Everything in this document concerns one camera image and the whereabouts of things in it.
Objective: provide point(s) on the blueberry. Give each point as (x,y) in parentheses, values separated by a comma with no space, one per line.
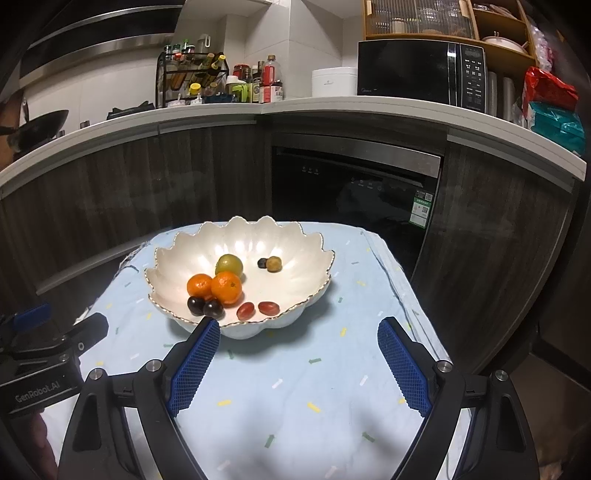
(262,263)

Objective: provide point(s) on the black wok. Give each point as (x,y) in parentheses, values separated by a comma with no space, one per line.
(41,129)

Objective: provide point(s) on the large mandarin orange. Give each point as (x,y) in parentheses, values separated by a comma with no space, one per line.
(227,288)

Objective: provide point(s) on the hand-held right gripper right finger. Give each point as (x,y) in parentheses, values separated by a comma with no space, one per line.
(406,369)

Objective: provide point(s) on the black built-in dishwasher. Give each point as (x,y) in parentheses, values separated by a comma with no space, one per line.
(346,194)

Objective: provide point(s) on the green-lidded container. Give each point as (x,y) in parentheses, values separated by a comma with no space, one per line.
(238,91)

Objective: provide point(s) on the dark cherry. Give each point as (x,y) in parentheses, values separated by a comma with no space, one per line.
(195,305)
(214,309)

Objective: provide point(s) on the pink plastic bags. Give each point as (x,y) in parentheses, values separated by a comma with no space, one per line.
(542,44)

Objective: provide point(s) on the group of condiment bottles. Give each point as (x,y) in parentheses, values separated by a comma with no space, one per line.
(194,64)

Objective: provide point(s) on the black steel range hood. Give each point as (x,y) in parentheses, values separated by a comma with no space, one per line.
(106,32)

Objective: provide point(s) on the red bag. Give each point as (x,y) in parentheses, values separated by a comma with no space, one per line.
(549,87)

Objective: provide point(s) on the dark wood kitchen cabinet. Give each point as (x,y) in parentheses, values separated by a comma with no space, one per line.
(138,184)
(498,240)

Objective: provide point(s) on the light blue patterned tablecloth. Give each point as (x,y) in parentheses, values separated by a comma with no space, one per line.
(300,406)

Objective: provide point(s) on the red cherry tomato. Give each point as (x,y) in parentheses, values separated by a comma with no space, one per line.
(268,308)
(245,312)

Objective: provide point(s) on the white pot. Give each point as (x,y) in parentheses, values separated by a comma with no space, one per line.
(505,41)

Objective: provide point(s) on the small mandarin orange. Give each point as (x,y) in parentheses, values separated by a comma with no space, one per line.
(198,285)

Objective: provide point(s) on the teal bag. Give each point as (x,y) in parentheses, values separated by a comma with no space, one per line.
(556,127)

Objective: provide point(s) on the white scalloped bowl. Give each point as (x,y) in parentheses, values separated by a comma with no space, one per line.
(295,277)

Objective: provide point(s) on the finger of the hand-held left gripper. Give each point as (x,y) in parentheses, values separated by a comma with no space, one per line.
(87,328)
(27,317)

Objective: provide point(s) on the dark sauce bottle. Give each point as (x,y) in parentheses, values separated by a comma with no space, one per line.
(256,83)

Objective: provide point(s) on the black microwave oven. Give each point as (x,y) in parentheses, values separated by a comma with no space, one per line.
(401,67)

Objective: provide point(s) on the red-capped clear bottle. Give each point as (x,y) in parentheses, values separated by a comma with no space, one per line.
(271,78)

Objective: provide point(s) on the brown longan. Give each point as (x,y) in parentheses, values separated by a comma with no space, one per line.
(274,264)

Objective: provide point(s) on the red-lidded jar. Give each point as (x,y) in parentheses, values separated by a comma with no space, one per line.
(240,71)

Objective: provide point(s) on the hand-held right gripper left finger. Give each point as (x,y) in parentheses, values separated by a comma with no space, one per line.
(194,369)

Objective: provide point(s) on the white rice cooker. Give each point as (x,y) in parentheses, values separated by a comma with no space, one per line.
(334,82)

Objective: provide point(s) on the wooden shelf cabinet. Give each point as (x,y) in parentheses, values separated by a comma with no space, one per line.
(503,57)

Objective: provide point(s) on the stainless steel canister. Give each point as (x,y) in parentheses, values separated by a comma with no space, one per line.
(493,94)
(508,97)

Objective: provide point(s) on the teal container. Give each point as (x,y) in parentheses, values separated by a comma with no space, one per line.
(217,97)

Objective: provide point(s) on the green round fruit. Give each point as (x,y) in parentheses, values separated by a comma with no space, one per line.
(229,263)

